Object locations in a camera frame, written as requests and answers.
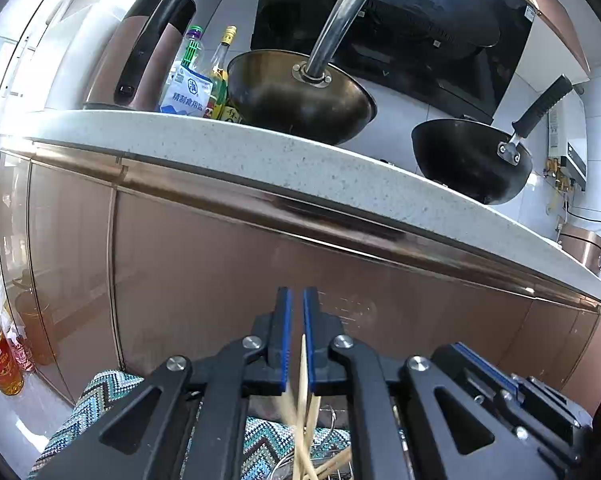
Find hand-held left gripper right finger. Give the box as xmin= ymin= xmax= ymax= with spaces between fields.
xmin=303 ymin=286 xmax=571 ymax=480

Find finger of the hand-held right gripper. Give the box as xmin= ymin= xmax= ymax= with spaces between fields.
xmin=433 ymin=342 xmax=522 ymax=404

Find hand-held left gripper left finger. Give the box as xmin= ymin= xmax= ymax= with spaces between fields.
xmin=30 ymin=286 xmax=294 ymax=480

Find wooden chopstick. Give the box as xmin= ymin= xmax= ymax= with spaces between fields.
xmin=300 ymin=394 xmax=322 ymax=480
xmin=313 ymin=446 xmax=354 ymax=479
xmin=280 ymin=334 xmax=308 ymax=480

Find chrome wire rack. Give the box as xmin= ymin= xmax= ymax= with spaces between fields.
xmin=270 ymin=400 xmax=411 ymax=480

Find brown kitchen cabinet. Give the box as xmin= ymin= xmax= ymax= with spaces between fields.
xmin=0 ymin=142 xmax=601 ymax=411

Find zigzag patterned mat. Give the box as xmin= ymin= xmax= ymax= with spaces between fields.
xmin=28 ymin=370 xmax=351 ymax=480

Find yellow gas pipe valves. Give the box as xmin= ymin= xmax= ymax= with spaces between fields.
xmin=543 ymin=157 xmax=581 ymax=221

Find white water heater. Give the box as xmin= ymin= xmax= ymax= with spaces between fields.
xmin=547 ymin=92 xmax=588 ymax=193

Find small bottle with pink label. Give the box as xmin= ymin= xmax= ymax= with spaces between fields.
xmin=5 ymin=327 xmax=35 ymax=373

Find white and blue salt bag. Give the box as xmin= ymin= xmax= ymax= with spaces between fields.
xmin=159 ymin=62 xmax=214 ymax=118

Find cooking oil bottle red label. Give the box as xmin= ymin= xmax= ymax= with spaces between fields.
xmin=0 ymin=292 xmax=25 ymax=396

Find glass bottle with yellow cap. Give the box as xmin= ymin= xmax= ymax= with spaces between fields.
xmin=205 ymin=26 xmax=244 ymax=125

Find clear bottle with green cap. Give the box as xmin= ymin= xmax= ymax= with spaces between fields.
xmin=173 ymin=25 xmax=204 ymax=86

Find black range hood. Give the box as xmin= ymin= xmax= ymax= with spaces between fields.
xmin=250 ymin=0 xmax=538 ymax=121

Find brown upper cabinet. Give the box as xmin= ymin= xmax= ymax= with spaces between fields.
xmin=510 ymin=0 xmax=593 ymax=81

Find black wok with black handle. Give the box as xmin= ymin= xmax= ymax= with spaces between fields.
xmin=411 ymin=74 xmax=573 ymax=206

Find brass wok with steel handle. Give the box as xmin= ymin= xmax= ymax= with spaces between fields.
xmin=227 ymin=0 xmax=378 ymax=146

